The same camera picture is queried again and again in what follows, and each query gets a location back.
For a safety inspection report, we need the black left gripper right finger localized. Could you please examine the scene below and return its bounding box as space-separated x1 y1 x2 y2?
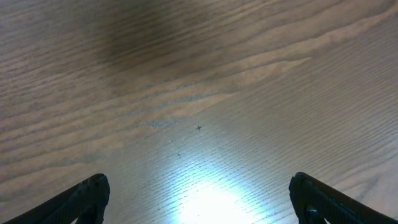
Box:
289 172 397 224

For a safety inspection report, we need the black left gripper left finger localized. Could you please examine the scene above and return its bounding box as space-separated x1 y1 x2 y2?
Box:
4 173 110 224

